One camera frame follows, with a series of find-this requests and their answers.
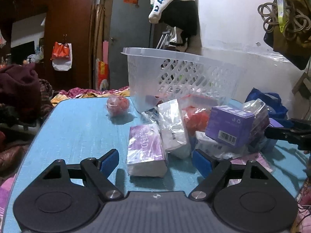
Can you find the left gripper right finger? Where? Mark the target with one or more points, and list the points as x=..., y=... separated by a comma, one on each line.
x=214, y=173

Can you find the white black hanging garment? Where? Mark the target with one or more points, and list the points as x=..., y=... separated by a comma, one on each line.
x=181, y=15

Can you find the red item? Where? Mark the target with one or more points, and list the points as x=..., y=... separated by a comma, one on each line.
x=117, y=105

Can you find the purple tissue pack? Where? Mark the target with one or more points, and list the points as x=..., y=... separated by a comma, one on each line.
x=145, y=156

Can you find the blue shopping bag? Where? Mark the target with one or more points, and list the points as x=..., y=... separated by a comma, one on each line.
x=273, y=101

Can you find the orange white hanging bag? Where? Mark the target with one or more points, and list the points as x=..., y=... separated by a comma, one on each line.
x=62, y=56

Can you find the purple cardboard box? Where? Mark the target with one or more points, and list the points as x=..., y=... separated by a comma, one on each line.
x=229, y=126

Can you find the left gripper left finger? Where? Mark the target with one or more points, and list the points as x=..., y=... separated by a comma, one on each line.
x=96, y=173

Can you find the white packet in plastic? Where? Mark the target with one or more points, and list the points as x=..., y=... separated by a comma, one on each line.
x=217, y=150

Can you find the white plastic laundry basket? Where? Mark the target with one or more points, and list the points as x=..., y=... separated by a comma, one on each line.
x=161, y=75

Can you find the grey item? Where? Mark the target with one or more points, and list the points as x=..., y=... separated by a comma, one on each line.
x=175, y=139

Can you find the brown hanging bag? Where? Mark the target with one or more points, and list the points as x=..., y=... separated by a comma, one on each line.
x=287, y=29

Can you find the grey door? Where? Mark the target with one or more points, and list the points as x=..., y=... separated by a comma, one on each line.
x=129, y=27

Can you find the red white box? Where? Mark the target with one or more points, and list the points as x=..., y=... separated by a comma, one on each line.
x=196, y=112

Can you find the dark red wooden wardrobe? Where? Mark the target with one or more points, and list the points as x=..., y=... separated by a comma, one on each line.
x=69, y=20

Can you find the dark maroon clothing pile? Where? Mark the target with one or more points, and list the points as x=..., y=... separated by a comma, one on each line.
x=20, y=94

